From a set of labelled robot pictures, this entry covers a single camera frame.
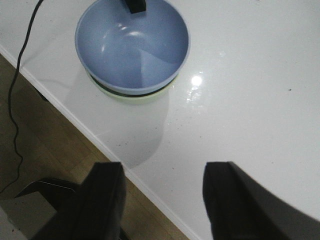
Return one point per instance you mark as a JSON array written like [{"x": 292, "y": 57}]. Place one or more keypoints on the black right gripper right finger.
[{"x": 239, "y": 208}]

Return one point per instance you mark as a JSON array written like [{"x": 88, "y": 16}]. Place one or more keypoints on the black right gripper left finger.
[{"x": 95, "y": 210}]

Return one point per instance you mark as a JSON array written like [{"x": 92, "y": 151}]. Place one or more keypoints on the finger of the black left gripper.
[{"x": 135, "y": 6}]

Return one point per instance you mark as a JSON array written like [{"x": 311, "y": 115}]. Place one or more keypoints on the blue bowl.
[{"x": 132, "y": 54}]

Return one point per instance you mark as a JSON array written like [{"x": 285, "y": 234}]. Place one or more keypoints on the green bowl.
[{"x": 133, "y": 99}]

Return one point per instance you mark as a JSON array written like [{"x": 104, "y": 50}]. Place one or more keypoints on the black table leg base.
[{"x": 59, "y": 193}]

